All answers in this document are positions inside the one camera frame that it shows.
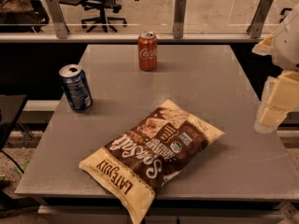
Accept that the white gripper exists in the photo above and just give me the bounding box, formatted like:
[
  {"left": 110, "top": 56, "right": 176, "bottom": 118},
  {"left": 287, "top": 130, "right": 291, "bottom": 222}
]
[{"left": 252, "top": 5, "right": 299, "bottom": 133}]

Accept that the red coke can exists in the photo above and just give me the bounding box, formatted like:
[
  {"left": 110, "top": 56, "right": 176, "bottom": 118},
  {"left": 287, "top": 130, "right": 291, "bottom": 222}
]
[{"left": 138, "top": 32, "right": 157, "bottom": 71}]

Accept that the blue pepsi can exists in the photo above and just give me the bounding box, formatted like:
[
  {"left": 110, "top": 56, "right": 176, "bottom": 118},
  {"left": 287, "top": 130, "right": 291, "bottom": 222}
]
[{"left": 59, "top": 64, "right": 93, "bottom": 111}]

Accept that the black chair at right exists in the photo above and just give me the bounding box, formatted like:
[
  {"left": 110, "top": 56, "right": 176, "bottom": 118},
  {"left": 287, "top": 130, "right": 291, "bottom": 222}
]
[{"left": 278, "top": 0, "right": 299, "bottom": 24}]

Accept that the late july chip bag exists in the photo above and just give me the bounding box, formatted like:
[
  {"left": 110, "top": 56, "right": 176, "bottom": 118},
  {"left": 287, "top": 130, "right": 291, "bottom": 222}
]
[{"left": 79, "top": 100, "right": 223, "bottom": 224}]

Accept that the glass railing panel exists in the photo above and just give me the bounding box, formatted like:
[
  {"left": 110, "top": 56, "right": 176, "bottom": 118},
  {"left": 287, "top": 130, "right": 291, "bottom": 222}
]
[{"left": 1, "top": 0, "right": 299, "bottom": 42}]

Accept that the seated person in background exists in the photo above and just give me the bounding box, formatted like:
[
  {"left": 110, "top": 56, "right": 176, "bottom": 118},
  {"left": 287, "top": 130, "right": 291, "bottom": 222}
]
[{"left": 0, "top": 0, "right": 40, "bottom": 33}]

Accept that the right metal railing post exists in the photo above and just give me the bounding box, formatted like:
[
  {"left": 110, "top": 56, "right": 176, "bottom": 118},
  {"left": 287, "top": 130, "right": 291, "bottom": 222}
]
[{"left": 247, "top": 0, "right": 274, "bottom": 38}]

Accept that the left metal railing post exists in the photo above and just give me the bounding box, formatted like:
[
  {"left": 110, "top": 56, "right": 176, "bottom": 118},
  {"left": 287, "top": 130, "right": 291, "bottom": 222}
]
[{"left": 45, "top": 0, "right": 69, "bottom": 39}]

